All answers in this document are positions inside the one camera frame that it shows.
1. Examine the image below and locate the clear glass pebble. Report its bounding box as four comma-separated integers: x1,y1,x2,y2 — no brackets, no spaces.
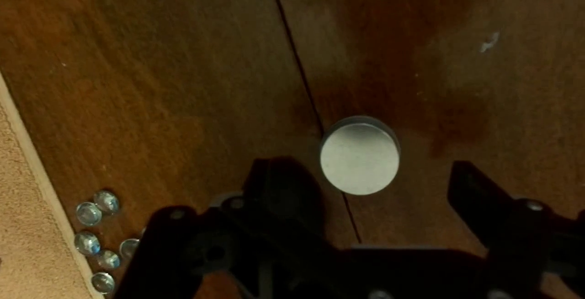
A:
94,191,121,214
91,272,116,295
97,250,121,270
119,238,140,259
74,231,101,256
76,202,102,226

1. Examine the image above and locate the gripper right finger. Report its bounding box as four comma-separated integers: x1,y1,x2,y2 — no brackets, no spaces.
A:
447,161,585,299

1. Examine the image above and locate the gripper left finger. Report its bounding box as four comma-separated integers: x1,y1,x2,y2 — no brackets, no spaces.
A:
115,156,352,299

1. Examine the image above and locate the round silver metal lid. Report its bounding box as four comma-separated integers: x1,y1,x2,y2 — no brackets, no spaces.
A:
319,116,401,196

